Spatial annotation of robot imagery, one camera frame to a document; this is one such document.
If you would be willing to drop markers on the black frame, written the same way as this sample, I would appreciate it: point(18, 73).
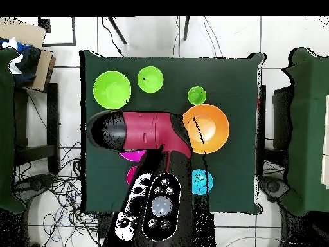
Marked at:
point(74, 31)

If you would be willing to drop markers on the dark green tablecloth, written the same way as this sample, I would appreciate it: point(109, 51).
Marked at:
point(239, 103)
point(6, 128)
point(305, 128)

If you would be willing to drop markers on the black tripod leg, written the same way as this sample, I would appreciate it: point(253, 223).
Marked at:
point(186, 28)
point(117, 30)

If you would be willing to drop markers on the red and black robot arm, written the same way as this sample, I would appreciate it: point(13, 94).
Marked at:
point(154, 128)

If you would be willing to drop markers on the black cabinet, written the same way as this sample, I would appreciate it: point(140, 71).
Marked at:
point(281, 115)

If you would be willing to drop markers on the small light blue bowl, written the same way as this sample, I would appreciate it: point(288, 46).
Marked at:
point(205, 182)

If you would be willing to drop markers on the large orange bowl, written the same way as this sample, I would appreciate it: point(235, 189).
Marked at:
point(213, 128)

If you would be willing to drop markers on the cardboard box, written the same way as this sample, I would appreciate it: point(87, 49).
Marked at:
point(25, 31)

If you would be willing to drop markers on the blue and black bag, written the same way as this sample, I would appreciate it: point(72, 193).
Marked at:
point(28, 67)

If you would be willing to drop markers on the black stool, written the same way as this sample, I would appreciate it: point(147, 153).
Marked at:
point(52, 128)

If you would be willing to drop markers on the small red bowl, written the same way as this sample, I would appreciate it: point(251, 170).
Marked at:
point(131, 176)

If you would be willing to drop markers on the large green bowl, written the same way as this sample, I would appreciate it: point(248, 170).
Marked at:
point(111, 90)

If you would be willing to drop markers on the large pink bowl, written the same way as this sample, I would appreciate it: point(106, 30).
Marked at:
point(132, 155)

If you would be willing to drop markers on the small green bowl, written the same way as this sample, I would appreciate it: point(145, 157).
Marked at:
point(150, 79)

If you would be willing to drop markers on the ridged green cup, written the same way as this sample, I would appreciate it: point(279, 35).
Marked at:
point(197, 95)

